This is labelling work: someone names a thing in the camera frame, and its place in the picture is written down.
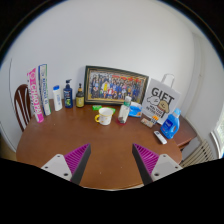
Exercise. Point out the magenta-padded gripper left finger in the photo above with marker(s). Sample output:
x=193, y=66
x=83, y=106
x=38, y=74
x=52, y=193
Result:
x=60, y=165

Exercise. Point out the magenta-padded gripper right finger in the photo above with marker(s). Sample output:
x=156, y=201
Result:
x=163, y=165

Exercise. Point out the clear green-labelled drink bottle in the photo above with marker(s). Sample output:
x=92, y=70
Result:
x=124, y=111

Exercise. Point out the white remote control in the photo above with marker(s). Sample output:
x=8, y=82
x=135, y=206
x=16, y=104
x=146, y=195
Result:
x=160, y=137

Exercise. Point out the white radiator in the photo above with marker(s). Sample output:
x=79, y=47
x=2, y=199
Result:
x=197, y=155

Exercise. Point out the brown side table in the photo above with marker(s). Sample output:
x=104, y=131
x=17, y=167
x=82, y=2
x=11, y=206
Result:
x=187, y=131

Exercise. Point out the small patterned pouch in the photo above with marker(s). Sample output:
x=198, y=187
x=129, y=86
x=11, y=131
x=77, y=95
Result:
x=146, y=122

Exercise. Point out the small puzzle cube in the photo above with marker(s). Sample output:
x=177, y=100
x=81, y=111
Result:
x=154, y=119

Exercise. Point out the white printed paper bag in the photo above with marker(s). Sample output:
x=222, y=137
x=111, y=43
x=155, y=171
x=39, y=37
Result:
x=161, y=100

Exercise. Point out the white lotion bottle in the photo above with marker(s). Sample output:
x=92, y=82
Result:
x=57, y=100

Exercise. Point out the white yellow-rimmed mug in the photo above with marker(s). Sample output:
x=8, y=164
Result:
x=106, y=116

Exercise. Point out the dark amber pump bottle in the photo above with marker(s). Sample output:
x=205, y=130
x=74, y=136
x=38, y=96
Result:
x=80, y=99

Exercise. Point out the dark blue pump bottle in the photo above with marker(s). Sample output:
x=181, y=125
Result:
x=68, y=96

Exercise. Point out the brown wooden chair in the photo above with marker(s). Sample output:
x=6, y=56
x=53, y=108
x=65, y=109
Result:
x=20, y=105

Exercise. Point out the tall pink box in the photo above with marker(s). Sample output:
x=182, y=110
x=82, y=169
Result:
x=35, y=96

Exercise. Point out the framed group photo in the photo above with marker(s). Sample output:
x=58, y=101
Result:
x=115, y=85

